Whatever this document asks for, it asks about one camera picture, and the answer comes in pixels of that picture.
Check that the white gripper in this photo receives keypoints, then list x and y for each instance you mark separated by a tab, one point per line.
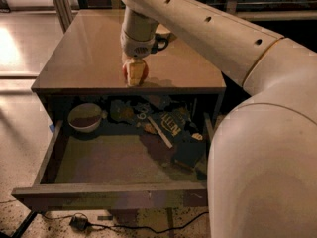
135	47

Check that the red apple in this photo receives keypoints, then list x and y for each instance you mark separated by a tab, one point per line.
135	72

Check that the grey top drawer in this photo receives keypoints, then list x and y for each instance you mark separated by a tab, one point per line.
119	169

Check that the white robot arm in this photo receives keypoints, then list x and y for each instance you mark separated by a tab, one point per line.
262	166

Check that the white bowl on counter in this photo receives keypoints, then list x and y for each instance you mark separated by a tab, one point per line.
163	32

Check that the grey cabinet counter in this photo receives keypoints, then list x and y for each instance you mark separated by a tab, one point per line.
88	62

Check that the dark bowl in drawer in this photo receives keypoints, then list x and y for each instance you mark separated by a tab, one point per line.
86	118

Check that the dark crumpled chip bag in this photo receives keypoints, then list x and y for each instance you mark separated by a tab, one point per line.
134	113

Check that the black power adapter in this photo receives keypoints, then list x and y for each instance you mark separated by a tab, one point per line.
78	222

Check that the black metal floor bar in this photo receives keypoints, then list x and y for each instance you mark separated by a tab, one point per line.
25	225

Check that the metal window frame post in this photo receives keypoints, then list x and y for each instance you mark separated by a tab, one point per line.
64	13

